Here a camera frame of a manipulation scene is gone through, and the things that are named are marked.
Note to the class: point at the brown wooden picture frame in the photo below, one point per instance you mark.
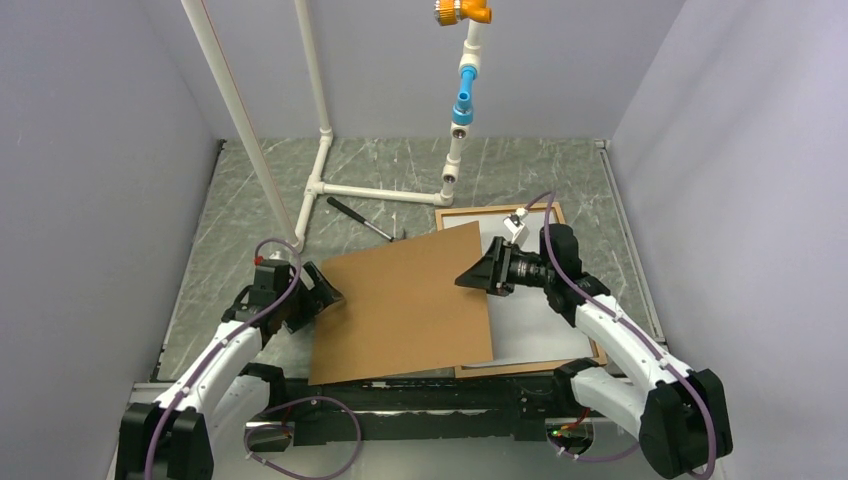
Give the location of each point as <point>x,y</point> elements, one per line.
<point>530,368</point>

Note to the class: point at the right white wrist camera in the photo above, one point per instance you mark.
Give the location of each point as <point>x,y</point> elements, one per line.
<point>515,224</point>

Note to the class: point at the brown fibreboard backing board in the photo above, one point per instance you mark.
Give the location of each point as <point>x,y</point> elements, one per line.
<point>402,310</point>

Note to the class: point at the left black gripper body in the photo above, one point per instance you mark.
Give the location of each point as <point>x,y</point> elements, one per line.
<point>295,308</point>

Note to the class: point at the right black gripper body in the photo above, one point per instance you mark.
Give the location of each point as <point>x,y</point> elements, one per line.
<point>531,271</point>

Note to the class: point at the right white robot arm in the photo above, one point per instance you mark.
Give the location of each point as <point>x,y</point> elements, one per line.
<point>678,416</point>

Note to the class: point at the orange pipe fitting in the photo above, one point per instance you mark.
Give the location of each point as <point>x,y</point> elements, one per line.
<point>452,12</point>

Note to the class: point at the building photo print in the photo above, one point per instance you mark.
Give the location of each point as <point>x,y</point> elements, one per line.
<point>530,324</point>

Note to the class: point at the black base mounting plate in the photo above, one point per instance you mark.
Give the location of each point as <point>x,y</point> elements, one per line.
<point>521,408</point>

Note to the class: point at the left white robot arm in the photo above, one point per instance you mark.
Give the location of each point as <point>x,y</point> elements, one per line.
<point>182,432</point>

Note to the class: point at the blue pipe fitting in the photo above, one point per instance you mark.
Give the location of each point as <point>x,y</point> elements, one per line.
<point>462,113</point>

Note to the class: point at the white pvc pipe stand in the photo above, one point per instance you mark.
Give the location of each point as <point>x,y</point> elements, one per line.
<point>278,184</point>

